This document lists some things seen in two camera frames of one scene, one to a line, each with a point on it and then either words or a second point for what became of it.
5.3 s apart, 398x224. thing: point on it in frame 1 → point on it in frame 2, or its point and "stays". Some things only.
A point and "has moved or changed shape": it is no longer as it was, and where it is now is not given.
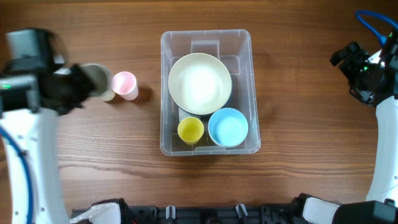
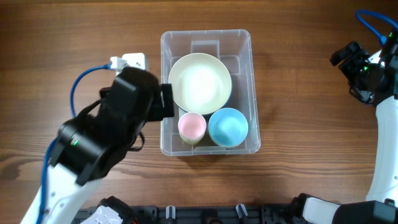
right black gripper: x=356 y=57 stays
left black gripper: x=77 y=70 → x=157 y=110
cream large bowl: x=199 y=83 stays
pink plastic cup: x=124 y=84 has moved or changed shape
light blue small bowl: x=227 y=127 stays
